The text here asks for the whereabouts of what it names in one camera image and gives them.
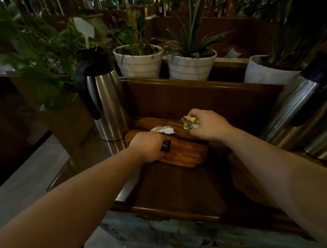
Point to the small black packet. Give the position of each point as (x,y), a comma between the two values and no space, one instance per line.
(165,146)

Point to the brown wooden tray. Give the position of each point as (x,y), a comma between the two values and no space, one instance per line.
(158,123)
(184,153)

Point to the white plant label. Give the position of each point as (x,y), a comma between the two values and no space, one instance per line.
(84,28)

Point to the white ribbed plant pot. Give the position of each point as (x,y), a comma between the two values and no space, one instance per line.
(190,67)
(139,63)

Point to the plain white plant pot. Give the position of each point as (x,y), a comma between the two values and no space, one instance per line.
(265,74)

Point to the person's right hand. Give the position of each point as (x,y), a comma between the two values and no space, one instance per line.
(213,126)

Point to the large leafy green plant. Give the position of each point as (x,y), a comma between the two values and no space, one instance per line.
(38,56)

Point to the steel jug with black lid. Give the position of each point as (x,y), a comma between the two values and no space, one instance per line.
(296,112)
(107,102)

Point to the person's left hand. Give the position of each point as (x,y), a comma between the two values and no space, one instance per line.
(145,145)

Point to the yellow wrapper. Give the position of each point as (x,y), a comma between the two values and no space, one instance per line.
(190,122)

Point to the white paper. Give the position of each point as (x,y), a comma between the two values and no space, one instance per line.
(163,129)

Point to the person's right fingers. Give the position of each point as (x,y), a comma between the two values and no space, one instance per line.
(196,113)

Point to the spiky green plant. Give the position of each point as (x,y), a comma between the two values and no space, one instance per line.
(190,38)

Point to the white crumpled tissue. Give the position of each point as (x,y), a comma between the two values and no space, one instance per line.
(233,53)

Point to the person's left fingers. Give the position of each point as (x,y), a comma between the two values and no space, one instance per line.
(161,145)

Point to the person's right forearm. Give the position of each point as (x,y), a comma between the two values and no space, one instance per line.
(278,173)

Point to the tall dark green plant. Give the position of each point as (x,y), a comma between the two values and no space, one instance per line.
(293,33)

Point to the broad-leaf green plant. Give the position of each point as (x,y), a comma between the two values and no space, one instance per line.
(134,33)

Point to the person's left forearm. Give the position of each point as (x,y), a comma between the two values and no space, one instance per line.
(71,194)

